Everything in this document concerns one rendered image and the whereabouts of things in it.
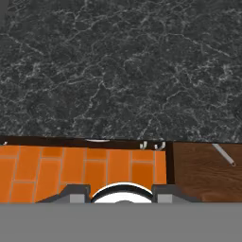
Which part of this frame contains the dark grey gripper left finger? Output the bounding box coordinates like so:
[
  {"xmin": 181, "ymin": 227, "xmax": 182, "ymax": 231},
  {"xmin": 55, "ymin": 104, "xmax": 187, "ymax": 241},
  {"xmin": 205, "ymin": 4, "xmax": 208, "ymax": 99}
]
[{"xmin": 37, "ymin": 183, "xmax": 92, "ymax": 204}]

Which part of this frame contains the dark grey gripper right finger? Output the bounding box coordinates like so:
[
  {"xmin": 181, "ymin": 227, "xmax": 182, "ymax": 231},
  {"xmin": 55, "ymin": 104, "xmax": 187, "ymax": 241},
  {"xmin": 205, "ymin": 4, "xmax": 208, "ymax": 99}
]
[{"xmin": 151, "ymin": 183, "xmax": 202, "ymax": 204}]

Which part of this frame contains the grey metal peeler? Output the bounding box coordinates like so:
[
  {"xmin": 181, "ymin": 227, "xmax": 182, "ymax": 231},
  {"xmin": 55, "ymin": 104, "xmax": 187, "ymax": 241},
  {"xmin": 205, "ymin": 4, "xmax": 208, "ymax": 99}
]
[{"xmin": 211, "ymin": 143, "xmax": 237, "ymax": 167}]

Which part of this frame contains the round white and black object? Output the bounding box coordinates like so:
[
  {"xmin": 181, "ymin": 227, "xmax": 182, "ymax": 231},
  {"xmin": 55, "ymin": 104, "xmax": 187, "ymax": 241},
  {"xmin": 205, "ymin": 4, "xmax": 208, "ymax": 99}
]
[{"xmin": 90, "ymin": 182, "xmax": 155, "ymax": 204}]

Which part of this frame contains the dark brown cupboard run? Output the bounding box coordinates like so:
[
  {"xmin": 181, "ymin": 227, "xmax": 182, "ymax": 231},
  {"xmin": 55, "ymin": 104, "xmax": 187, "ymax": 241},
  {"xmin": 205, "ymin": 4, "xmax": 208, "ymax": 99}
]
[{"xmin": 0, "ymin": 135, "xmax": 175, "ymax": 151}]

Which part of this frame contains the silver drawer handle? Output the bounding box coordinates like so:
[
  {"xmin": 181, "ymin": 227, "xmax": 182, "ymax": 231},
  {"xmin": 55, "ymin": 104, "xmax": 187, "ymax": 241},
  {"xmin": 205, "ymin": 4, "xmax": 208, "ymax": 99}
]
[{"xmin": 84, "ymin": 138, "xmax": 112, "ymax": 144}]

